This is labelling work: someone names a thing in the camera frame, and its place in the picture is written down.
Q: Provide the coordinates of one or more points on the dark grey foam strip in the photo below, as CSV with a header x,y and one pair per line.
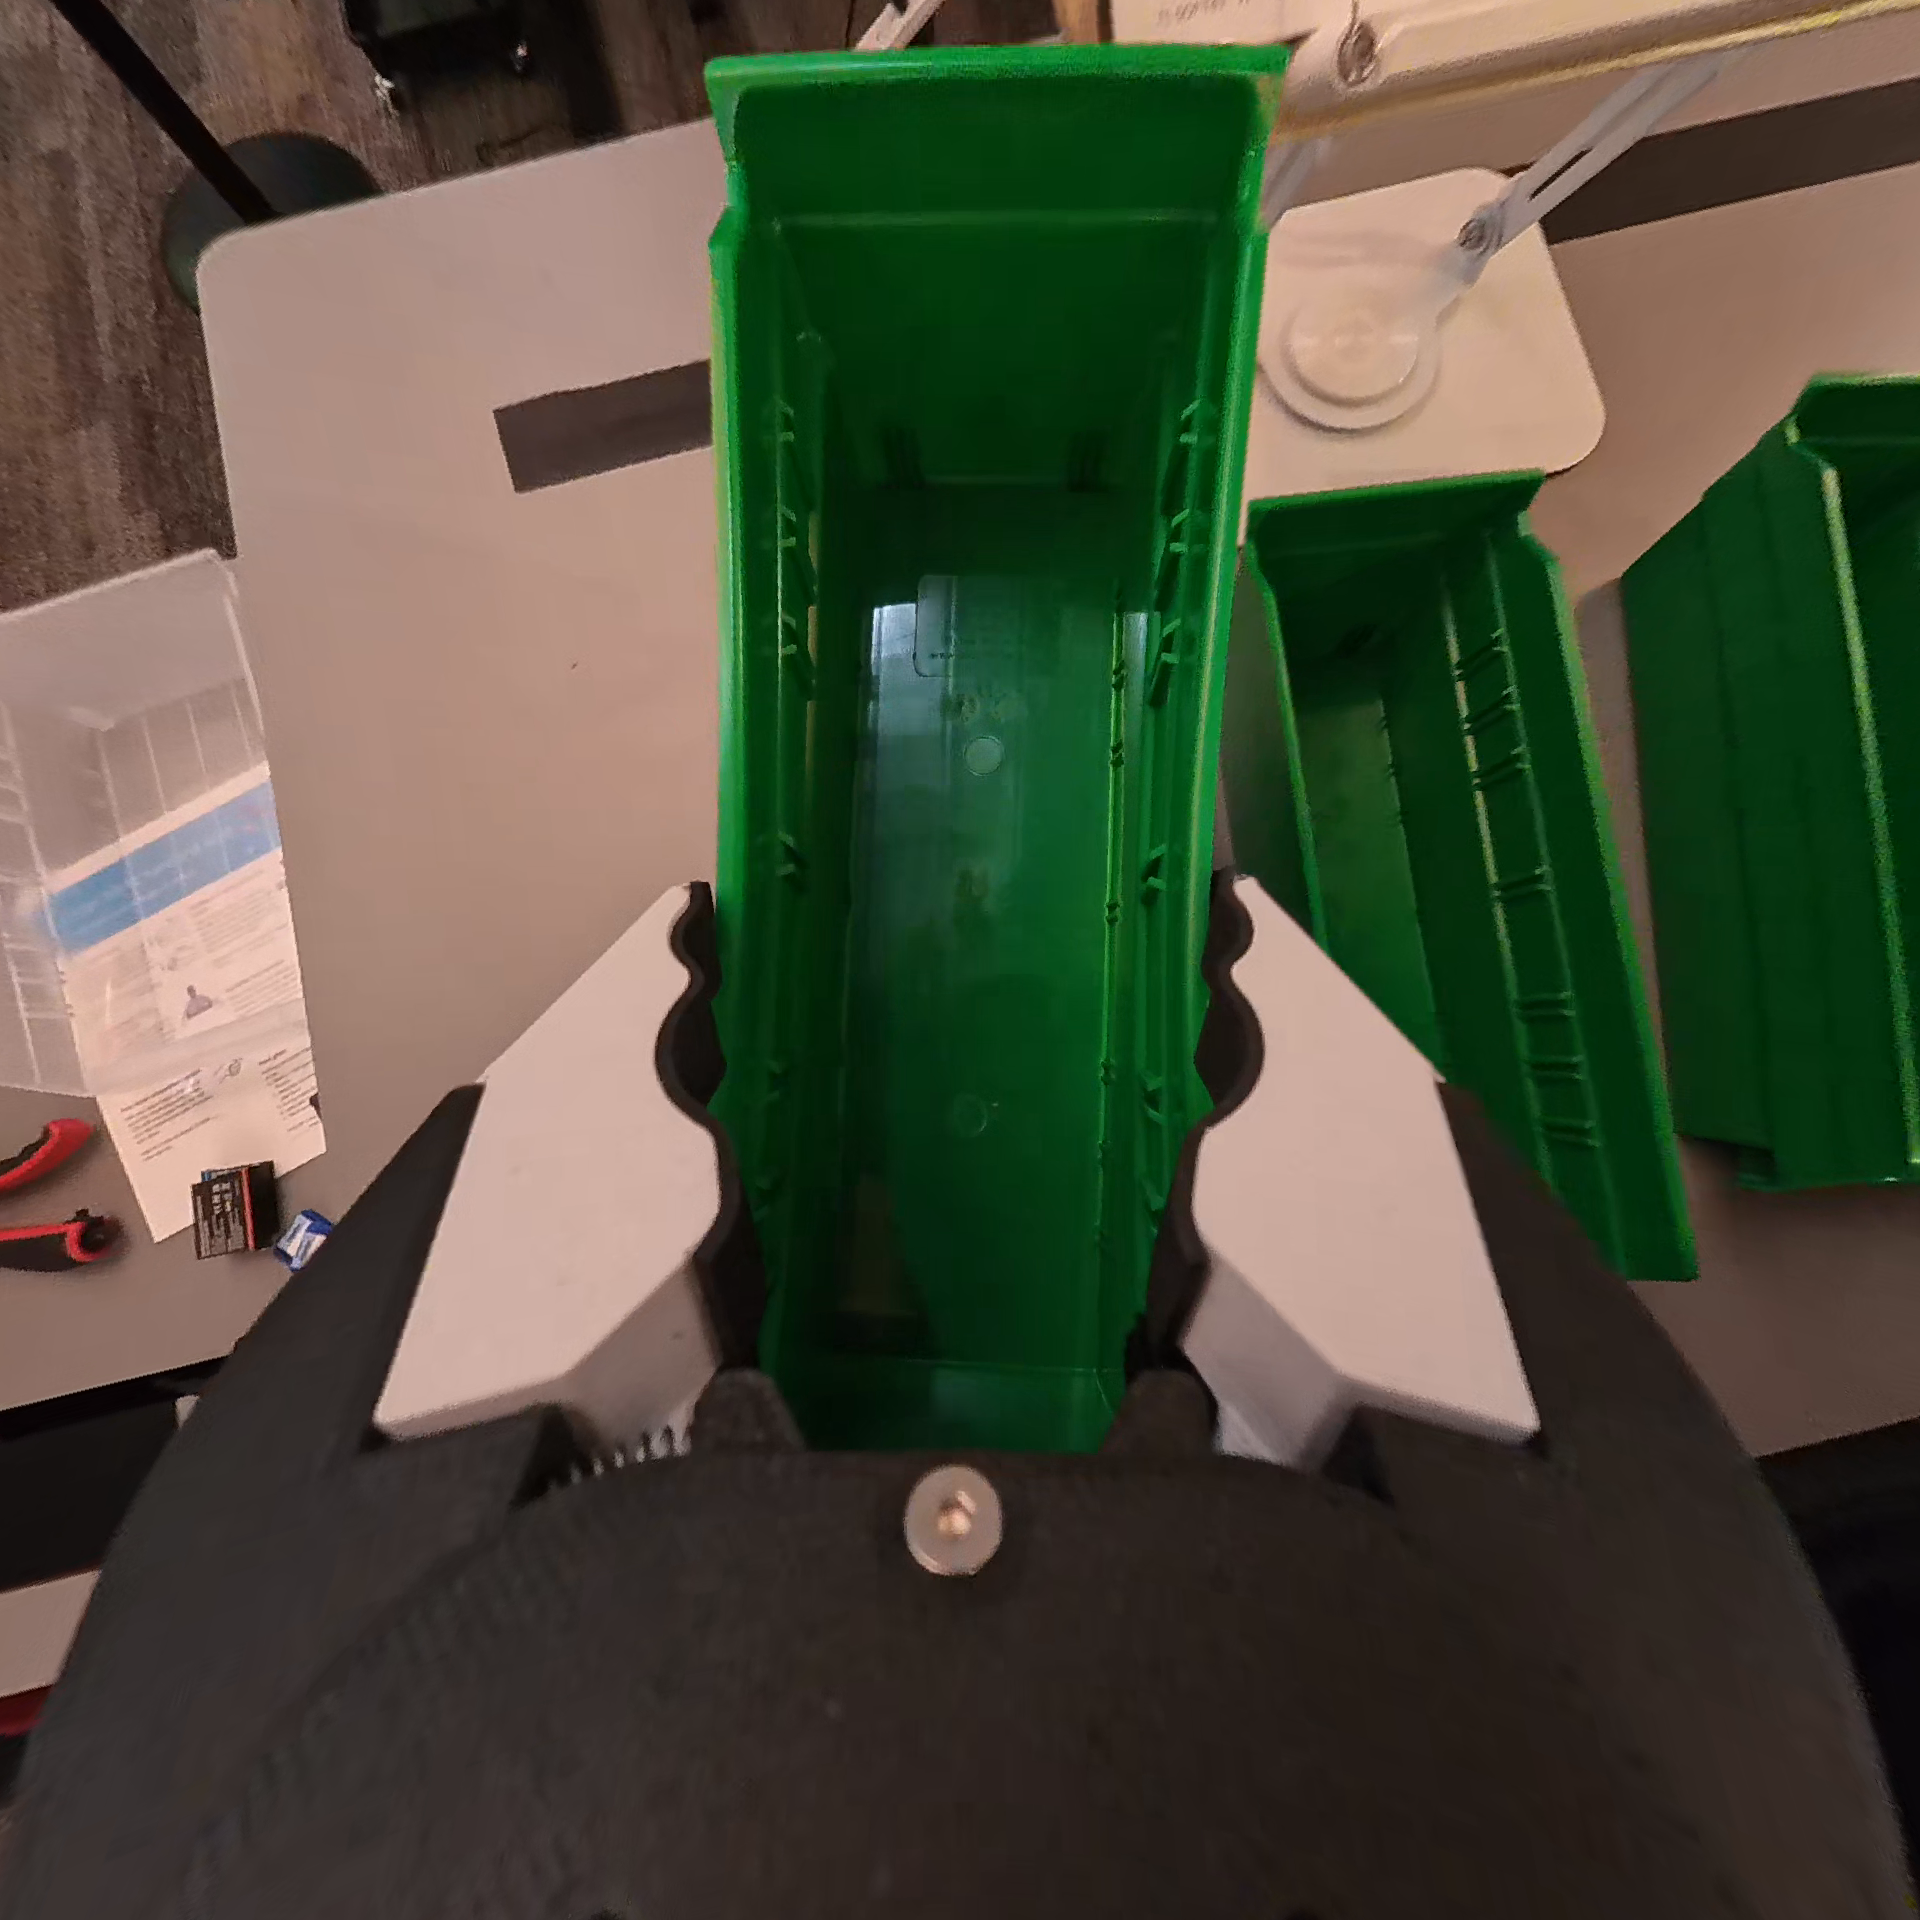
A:
x,y
600,431

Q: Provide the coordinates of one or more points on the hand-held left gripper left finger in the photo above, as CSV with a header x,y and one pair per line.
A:
x,y
570,1203

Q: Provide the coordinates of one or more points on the red black hand tool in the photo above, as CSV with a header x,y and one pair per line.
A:
x,y
51,1149

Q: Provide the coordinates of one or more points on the green plastic bin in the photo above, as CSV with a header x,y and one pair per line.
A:
x,y
1769,827
971,375
1352,781

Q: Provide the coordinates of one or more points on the printed paper leaflet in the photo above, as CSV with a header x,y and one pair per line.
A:
x,y
228,1112

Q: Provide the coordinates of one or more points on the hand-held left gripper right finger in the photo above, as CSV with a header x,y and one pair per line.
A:
x,y
1352,1203

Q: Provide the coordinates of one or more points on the small black battery pack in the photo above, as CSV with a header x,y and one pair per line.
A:
x,y
237,1209

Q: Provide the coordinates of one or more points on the white lamp base plate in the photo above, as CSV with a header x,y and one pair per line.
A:
x,y
1501,332

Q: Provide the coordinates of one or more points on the small blue card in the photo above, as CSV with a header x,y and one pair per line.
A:
x,y
307,1239

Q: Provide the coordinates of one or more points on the black round stand base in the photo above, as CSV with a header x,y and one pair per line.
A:
x,y
270,211

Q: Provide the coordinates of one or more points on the clear plastic organizer box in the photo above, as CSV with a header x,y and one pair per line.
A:
x,y
117,676

